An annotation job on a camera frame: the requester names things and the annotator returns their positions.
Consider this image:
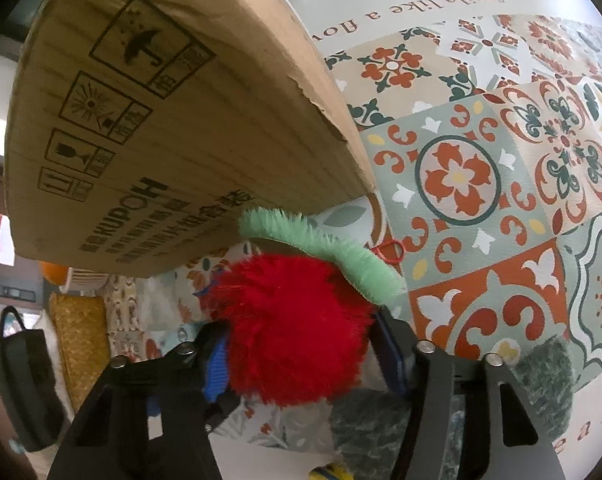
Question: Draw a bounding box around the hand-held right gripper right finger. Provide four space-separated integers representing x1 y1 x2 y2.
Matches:
375 307 566 480

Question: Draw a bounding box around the brown cardboard box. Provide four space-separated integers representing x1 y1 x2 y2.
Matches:
3 0 380 279

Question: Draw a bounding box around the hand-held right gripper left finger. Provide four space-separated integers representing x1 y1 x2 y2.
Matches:
47 321 242 480

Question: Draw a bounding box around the yellow and blue toy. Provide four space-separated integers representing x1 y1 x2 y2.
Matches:
308 464 354 480

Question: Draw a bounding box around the orange and white bowl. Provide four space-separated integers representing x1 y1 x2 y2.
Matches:
40 261 112 295

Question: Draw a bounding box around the black bag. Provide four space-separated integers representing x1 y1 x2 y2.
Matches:
0 306 66 453

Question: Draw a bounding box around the green fluffy plush toy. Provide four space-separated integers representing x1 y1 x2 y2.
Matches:
328 335 576 480

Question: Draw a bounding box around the red fluffy cherry plush toy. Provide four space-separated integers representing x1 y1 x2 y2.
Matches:
203 207 408 407

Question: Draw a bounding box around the patterned tile print mat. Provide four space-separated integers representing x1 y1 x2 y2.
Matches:
103 0 602 453

